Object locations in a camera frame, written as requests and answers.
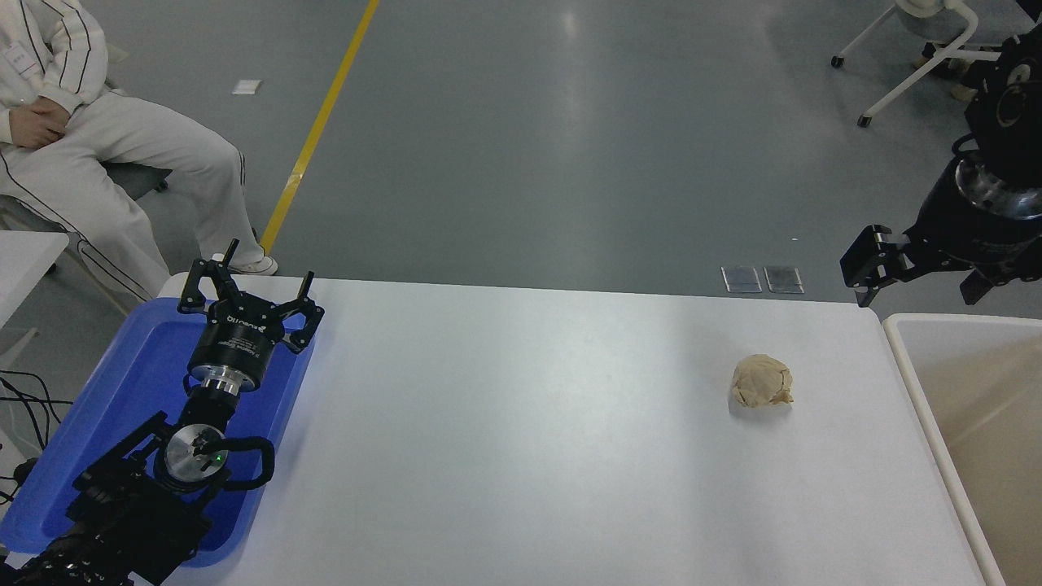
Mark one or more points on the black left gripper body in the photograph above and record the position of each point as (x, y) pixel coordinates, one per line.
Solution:
(232, 346)

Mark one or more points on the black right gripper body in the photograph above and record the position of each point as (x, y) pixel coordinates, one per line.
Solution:
(969, 236)

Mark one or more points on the tan paper ball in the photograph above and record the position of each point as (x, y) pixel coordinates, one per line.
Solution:
(761, 381)

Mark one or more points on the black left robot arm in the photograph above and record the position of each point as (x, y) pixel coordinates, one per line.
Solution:
(122, 513)

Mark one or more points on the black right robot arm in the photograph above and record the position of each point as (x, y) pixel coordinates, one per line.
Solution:
(1009, 106)

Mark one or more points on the person's hand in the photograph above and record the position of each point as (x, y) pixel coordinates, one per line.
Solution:
(39, 124)

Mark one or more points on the metal floor plate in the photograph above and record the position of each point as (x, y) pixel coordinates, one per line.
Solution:
(784, 279)
(742, 279)

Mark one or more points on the blue plastic tray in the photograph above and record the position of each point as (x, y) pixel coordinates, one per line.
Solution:
(138, 382)

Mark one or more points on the large pale bin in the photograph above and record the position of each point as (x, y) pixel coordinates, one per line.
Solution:
(977, 391)

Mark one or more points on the grey seat chair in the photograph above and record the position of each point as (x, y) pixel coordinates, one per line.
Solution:
(134, 177)

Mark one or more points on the person on wheeled chair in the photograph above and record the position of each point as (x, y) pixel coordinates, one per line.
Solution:
(965, 92)

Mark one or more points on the white wheeled chair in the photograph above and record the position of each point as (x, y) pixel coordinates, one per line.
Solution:
(895, 95)

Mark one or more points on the seated person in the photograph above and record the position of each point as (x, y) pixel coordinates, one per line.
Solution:
(122, 138)

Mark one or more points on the small white side table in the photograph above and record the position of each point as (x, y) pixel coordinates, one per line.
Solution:
(24, 260)

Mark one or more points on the white paper sheet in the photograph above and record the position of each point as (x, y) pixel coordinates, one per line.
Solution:
(247, 87)

